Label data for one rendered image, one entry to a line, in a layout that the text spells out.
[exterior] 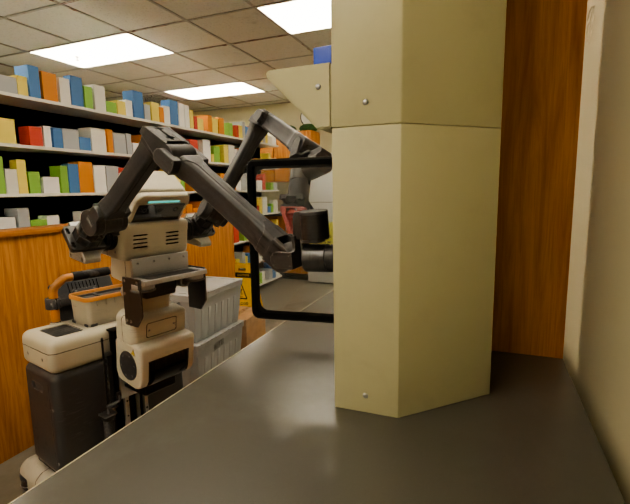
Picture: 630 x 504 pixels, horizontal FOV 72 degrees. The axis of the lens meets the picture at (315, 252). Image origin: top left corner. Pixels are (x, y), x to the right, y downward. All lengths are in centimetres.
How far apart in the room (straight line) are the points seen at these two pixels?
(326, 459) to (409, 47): 60
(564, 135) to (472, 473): 69
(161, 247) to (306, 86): 100
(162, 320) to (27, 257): 118
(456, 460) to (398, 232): 33
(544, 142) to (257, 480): 83
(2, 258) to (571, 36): 242
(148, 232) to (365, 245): 100
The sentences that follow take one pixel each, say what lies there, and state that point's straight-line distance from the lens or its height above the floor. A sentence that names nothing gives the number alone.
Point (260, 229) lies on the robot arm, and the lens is 92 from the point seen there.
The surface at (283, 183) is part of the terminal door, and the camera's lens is 105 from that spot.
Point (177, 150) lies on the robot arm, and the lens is 108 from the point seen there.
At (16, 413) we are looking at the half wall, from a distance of 279.
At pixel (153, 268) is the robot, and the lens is 155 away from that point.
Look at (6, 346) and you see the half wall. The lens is 266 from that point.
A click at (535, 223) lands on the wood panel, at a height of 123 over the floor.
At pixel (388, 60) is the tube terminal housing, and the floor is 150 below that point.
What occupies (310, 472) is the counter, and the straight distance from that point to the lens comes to 65.
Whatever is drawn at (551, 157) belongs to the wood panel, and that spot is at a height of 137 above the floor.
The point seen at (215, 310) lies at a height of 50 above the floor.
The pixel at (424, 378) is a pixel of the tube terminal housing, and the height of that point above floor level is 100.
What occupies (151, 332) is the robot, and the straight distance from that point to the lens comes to 163.
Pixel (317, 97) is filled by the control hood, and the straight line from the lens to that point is 72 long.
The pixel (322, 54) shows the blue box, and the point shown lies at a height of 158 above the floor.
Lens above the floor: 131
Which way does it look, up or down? 8 degrees down
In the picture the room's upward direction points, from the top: 1 degrees counter-clockwise
